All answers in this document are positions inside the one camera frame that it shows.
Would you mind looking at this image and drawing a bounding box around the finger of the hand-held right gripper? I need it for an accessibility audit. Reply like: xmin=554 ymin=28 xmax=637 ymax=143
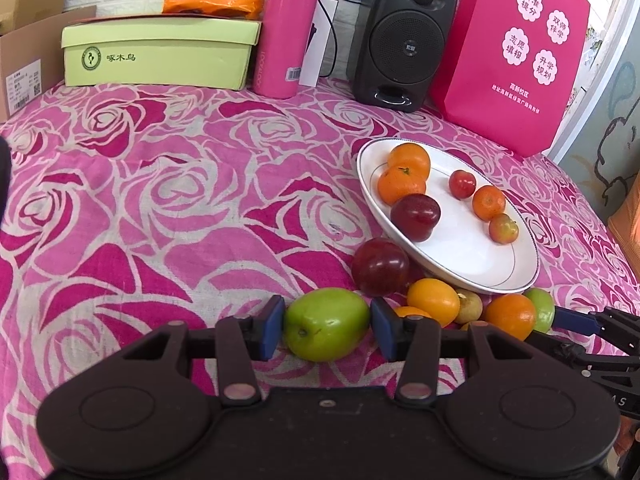
xmin=527 ymin=332 xmax=631 ymax=376
xmin=552 ymin=306 xmax=640 ymax=356

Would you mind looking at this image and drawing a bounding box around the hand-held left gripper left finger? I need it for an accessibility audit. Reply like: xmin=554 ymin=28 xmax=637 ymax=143
xmin=117 ymin=296 xmax=287 ymax=407

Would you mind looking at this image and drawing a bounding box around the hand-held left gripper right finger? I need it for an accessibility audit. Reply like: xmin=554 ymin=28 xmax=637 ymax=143
xmin=370 ymin=297 xmax=541 ymax=407

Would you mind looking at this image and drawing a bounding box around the small green apple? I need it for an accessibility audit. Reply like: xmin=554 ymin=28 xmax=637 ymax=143
xmin=522 ymin=287 xmax=557 ymax=334

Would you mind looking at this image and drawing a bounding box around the large green apple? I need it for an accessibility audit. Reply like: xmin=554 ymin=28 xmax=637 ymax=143
xmin=283 ymin=288 xmax=372 ymax=362

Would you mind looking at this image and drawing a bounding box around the yellowish orange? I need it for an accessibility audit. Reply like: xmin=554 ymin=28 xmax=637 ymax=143
xmin=406 ymin=278 xmax=461 ymax=328

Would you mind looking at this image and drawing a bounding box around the dark red apple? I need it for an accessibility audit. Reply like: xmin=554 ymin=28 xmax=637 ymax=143
xmin=390 ymin=193 xmax=442 ymax=243
xmin=350 ymin=238 xmax=411 ymax=298

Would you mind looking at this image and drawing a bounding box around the white plate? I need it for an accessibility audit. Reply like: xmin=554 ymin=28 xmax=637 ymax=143
xmin=356 ymin=137 xmax=541 ymax=296

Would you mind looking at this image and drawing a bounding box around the small red-green apple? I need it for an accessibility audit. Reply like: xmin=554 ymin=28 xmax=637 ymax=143
xmin=488 ymin=213 xmax=520 ymax=245

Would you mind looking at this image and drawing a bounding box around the orange with green stem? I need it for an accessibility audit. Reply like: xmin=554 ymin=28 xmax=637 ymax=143
xmin=377 ymin=165 xmax=427 ymax=207

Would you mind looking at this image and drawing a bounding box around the small orange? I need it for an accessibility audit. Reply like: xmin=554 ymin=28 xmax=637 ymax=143
xmin=472 ymin=185 xmax=507 ymax=222

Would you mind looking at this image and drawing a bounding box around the small red apple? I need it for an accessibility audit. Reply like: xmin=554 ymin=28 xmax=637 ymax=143
xmin=448 ymin=170 xmax=477 ymax=200

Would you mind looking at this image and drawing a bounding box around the large orange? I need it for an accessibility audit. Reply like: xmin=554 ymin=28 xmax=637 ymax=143
xmin=387 ymin=142 xmax=432 ymax=181

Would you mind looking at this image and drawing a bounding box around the pink rose tablecloth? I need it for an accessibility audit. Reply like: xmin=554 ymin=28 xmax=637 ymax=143
xmin=0 ymin=77 xmax=640 ymax=411

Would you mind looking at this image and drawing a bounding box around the grey door with cat drawing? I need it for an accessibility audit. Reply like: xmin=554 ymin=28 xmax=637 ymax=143
xmin=560 ymin=30 xmax=640 ymax=221

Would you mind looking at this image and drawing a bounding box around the pink tote bag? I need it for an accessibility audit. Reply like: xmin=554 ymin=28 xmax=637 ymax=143
xmin=430 ymin=0 xmax=591 ymax=158

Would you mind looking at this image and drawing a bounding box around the white box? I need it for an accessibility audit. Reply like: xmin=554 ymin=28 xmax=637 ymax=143
xmin=299 ymin=0 xmax=338 ymax=88

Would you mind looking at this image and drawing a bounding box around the black speaker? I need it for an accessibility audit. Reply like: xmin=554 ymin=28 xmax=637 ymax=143
xmin=351 ymin=0 xmax=458 ymax=113

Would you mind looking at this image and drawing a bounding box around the pink thermos bottle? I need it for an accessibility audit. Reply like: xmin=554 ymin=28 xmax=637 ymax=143
xmin=252 ymin=0 xmax=323 ymax=100

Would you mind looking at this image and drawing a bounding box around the green shoe box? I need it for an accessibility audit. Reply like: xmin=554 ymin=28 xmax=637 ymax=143
xmin=61 ymin=15 xmax=263 ymax=92

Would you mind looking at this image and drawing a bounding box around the dark object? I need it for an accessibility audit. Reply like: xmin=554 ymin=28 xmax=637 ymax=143
xmin=0 ymin=135 xmax=13 ymax=211

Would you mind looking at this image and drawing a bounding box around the small cardboard box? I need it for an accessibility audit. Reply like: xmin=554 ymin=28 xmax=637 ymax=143
xmin=0 ymin=5 xmax=98 ymax=123

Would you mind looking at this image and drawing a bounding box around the thin black speaker cable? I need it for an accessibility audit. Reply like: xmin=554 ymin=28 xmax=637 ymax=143
xmin=317 ymin=0 xmax=340 ymax=81

